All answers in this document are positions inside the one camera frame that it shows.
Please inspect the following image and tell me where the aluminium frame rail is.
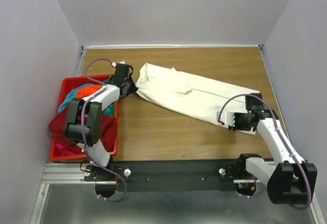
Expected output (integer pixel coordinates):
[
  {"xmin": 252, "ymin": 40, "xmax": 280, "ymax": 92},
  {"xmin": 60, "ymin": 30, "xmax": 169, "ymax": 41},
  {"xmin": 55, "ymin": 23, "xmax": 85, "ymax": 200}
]
[{"xmin": 30, "ymin": 160, "xmax": 87, "ymax": 224}]

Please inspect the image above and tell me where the dark red t shirt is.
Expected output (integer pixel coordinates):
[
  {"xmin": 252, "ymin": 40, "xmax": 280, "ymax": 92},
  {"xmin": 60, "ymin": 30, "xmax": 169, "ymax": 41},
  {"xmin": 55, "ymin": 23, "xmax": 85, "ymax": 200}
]
[{"xmin": 49, "ymin": 107, "xmax": 118, "ymax": 155}]

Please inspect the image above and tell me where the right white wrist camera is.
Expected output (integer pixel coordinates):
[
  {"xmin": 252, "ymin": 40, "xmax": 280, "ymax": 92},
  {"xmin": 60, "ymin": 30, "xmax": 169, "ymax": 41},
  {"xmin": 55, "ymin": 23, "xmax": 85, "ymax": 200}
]
[{"xmin": 217, "ymin": 111, "xmax": 235, "ymax": 130}]

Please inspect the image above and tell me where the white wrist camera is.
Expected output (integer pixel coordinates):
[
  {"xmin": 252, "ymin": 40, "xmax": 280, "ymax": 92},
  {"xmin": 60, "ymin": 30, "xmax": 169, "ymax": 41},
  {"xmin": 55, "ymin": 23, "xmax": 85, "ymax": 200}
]
[
  {"xmin": 217, "ymin": 111, "xmax": 235, "ymax": 130},
  {"xmin": 111, "ymin": 61, "xmax": 125, "ymax": 68}
]

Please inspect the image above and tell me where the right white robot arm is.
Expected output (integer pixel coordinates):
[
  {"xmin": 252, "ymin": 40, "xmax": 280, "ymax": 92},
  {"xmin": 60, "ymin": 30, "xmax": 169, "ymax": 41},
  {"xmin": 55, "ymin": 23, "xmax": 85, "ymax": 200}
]
[{"xmin": 226, "ymin": 93, "xmax": 318, "ymax": 210}]

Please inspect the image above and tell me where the green t shirt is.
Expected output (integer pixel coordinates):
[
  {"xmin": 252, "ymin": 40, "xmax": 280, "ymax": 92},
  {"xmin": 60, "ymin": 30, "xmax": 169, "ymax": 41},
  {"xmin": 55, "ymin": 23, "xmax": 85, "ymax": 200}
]
[{"xmin": 102, "ymin": 76, "xmax": 115, "ymax": 117}]

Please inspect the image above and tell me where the pink t shirt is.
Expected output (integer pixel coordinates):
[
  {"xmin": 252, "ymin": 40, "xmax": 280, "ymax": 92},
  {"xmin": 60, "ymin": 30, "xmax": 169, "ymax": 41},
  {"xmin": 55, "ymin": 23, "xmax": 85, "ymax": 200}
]
[{"xmin": 55, "ymin": 143, "xmax": 76, "ymax": 156}]

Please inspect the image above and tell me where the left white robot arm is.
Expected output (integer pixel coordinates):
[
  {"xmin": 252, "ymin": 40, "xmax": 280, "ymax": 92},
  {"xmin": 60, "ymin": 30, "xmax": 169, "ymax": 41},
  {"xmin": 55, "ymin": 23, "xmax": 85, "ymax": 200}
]
[{"xmin": 63, "ymin": 61, "xmax": 137, "ymax": 181}]

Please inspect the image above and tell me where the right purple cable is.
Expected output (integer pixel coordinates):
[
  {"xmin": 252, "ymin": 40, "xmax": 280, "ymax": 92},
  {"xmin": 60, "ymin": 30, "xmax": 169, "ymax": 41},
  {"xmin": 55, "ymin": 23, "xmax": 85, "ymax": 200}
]
[{"xmin": 218, "ymin": 94, "xmax": 314, "ymax": 211}]

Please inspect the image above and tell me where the white t shirt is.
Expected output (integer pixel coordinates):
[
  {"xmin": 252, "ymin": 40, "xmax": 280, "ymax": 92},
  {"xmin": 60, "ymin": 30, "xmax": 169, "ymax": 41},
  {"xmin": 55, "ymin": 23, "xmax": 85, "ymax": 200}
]
[{"xmin": 136, "ymin": 63, "xmax": 256, "ymax": 125}]

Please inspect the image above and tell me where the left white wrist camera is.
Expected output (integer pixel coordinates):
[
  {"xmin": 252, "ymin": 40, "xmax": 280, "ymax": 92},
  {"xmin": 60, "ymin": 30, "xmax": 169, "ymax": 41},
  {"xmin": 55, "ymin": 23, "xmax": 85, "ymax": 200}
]
[{"xmin": 111, "ymin": 61, "xmax": 125, "ymax": 68}]

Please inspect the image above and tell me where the teal t shirt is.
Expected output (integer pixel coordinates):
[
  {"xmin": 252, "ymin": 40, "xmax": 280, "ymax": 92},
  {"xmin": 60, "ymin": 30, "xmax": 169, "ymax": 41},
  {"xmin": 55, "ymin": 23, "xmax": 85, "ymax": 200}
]
[{"xmin": 58, "ymin": 88, "xmax": 78, "ymax": 113}]

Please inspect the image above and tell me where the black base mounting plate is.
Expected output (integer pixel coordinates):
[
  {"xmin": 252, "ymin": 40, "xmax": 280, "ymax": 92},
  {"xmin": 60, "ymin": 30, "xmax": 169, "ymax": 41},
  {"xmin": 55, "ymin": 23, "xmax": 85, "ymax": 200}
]
[{"xmin": 83, "ymin": 159, "xmax": 260, "ymax": 193}]

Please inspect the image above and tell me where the orange t shirt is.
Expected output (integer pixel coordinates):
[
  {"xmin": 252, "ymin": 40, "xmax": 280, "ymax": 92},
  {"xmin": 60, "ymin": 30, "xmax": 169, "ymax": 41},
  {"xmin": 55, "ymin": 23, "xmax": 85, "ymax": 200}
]
[{"xmin": 75, "ymin": 84, "xmax": 102, "ymax": 99}]

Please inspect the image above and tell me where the red plastic bin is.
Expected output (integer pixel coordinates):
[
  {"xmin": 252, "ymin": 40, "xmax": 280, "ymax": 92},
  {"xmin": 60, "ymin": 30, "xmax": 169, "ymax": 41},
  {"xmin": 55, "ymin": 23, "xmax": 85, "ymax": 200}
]
[{"xmin": 50, "ymin": 77, "xmax": 119, "ymax": 161}]

